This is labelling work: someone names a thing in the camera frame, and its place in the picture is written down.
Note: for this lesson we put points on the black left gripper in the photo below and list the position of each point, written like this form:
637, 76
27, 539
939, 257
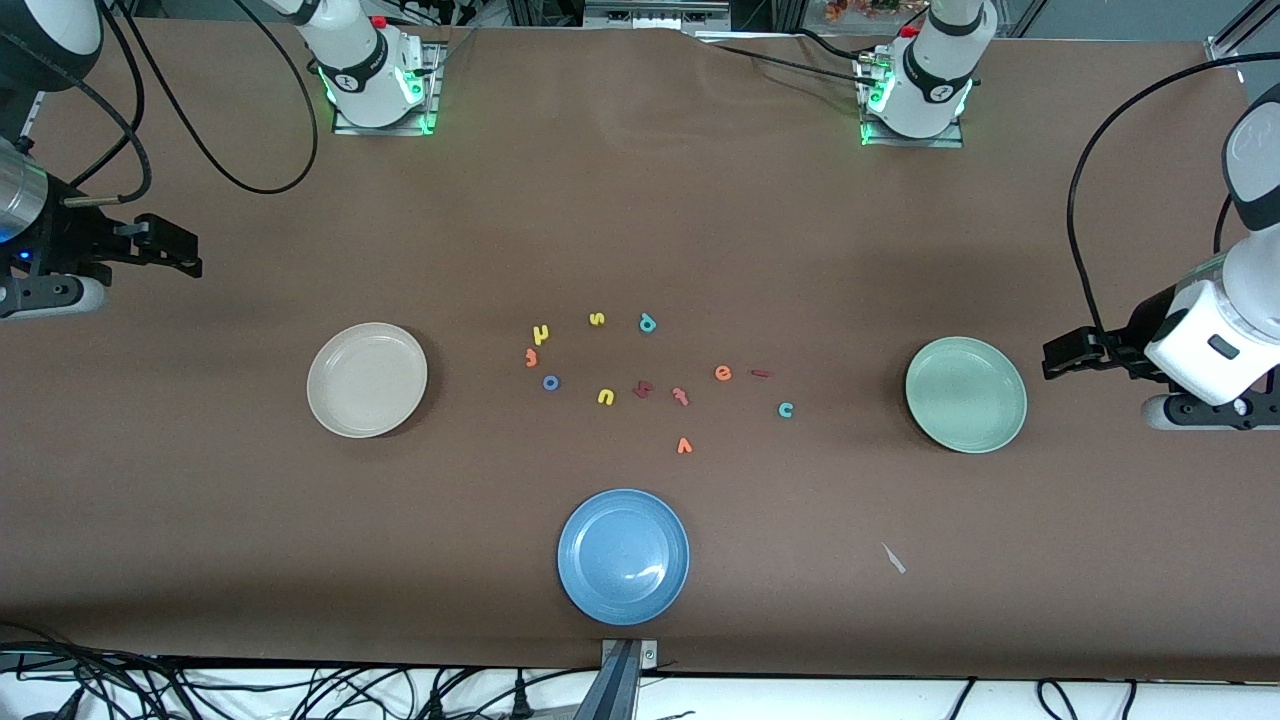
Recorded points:
1125, 349

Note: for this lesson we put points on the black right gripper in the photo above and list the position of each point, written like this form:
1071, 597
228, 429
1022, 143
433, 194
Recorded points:
72, 243

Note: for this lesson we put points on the yellow foam letter h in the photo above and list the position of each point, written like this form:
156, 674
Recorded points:
540, 334

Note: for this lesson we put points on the green plate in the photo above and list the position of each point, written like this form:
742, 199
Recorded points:
965, 395

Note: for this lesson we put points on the aluminium corner profile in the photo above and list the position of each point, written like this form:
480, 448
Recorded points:
1225, 45
33, 110

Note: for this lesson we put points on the beige plate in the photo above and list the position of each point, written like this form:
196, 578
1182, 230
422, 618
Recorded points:
367, 380

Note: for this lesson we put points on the white paper scrap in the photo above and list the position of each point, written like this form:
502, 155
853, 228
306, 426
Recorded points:
893, 558

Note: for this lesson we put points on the orange leafy object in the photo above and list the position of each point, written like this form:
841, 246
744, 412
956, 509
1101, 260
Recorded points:
850, 10

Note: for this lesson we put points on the blue plate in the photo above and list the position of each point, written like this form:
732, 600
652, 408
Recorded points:
623, 557

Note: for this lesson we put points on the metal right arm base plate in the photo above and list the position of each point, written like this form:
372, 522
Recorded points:
350, 128

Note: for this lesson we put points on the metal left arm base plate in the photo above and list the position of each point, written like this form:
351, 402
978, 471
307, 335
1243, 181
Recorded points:
950, 141

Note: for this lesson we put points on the metal frame rail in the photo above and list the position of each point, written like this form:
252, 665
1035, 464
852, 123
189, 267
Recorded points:
650, 15

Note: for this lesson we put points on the grey metal camera post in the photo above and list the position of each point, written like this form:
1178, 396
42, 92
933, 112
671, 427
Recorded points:
622, 690

